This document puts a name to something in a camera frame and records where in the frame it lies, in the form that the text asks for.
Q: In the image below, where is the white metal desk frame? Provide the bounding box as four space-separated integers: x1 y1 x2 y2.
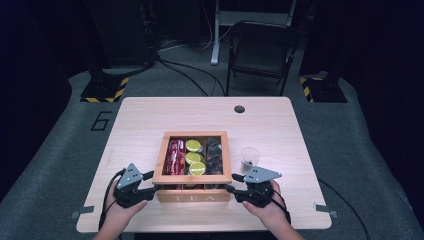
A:
210 0 298 66

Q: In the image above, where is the wooden box with glass lid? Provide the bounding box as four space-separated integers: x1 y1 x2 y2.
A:
152 130 234 204

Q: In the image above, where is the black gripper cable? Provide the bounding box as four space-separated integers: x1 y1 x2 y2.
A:
97 168 127 232
270 188 292 225

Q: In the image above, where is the black floor cable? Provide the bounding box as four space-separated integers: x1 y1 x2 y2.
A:
155 57 228 98
317 178 372 240

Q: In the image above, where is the grey metal table bracket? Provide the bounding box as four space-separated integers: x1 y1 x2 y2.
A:
313 202 339 219
69 205 96 220

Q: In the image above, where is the black yellow striped stand base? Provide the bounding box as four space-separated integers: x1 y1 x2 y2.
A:
80 76 130 104
298 75 348 104

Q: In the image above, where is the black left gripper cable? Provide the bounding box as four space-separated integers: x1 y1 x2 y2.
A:
97 168 127 232

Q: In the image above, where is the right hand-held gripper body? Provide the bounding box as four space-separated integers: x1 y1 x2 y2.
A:
236 166 283 209

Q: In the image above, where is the white floor cable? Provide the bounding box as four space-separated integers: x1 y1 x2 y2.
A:
159 0 234 53

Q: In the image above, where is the yellow-green lidded pod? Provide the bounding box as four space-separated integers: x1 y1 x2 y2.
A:
184 151 203 165
185 139 203 153
188 161 207 176

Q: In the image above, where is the stack of red packets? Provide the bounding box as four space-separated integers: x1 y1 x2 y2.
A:
162 138 187 177

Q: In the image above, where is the clear plastic cup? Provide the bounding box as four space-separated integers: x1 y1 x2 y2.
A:
239 146 262 175

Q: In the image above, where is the pile of dark packets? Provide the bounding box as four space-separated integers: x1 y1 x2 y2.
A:
205 137 224 176

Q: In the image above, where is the person's right hand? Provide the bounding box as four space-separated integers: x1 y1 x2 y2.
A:
241 180 290 225

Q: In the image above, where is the person's left hand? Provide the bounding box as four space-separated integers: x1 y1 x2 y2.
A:
105 181 149 223

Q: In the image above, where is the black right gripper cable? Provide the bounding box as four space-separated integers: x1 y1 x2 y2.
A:
270 188 292 225

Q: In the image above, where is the black folding chair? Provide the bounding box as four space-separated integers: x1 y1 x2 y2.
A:
225 20 302 97

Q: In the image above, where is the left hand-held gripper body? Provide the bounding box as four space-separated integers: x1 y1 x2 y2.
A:
112 162 148 210

